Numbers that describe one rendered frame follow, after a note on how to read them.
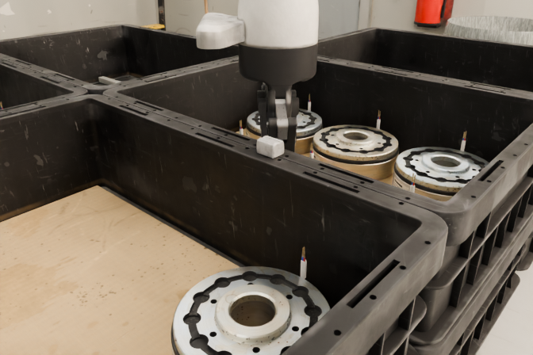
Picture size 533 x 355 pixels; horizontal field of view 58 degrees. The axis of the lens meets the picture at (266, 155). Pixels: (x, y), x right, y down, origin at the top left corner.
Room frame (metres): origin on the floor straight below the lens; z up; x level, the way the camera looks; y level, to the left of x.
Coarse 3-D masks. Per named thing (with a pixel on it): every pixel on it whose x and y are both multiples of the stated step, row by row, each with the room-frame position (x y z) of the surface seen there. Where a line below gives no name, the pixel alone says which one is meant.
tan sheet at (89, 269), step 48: (96, 192) 0.46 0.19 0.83; (0, 240) 0.37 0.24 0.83; (48, 240) 0.37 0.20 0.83; (96, 240) 0.37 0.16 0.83; (144, 240) 0.37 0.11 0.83; (192, 240) 0.37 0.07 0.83; (0, 288) 0.30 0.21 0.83; (48, 288) 0.30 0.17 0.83; (96, 288) 0.30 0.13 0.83; (144, 288) 0.30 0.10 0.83; (0, 336) 0.25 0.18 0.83; (48, 336) 0.25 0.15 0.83; (96, 336) 0.25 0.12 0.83; (144, 336) 0.25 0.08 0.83
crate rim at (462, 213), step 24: (192, 72) 0.59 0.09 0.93; (360, 72) 0.61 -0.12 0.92; (384, 72) 0.59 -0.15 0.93; (120, 96) 0.49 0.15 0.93; (504, 96) 0.49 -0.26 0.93; (528, 96) 0.49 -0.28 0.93; (192, 120) 0.41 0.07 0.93; (528, 144) 0.35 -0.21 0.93; (312, 168) 0.31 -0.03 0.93; (336, 168) 0.31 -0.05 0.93; (504, 168) 0.31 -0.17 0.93; (528, 168) 0.36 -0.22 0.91; (384, 192) 0.27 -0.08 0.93; (408, 192) 0.27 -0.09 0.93; (480, 192) 0.27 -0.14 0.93; (504, 192) 0.31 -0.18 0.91; (456, 216) 0.25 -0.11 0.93; (480, 216) 0.27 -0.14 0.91; (456, 240) 0.25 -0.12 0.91
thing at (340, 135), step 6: (342, 132) 0.54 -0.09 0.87; (348, 132) 0.55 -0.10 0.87; (354, 132) 0.55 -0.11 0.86; (360, 132) 0.55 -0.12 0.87; (366, 132) 0.54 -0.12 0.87; (336, 138) 0.53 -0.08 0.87; (342, 138) 0.52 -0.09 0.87; (366, 138) 0.54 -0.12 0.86; (372, 138) 0.52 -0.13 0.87; (348, 144) 0.51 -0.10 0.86; (354, 144) 0.51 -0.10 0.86; (360, 144) 0.51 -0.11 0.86; (366, 144) 0.51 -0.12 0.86; (372, 144) 0.52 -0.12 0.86
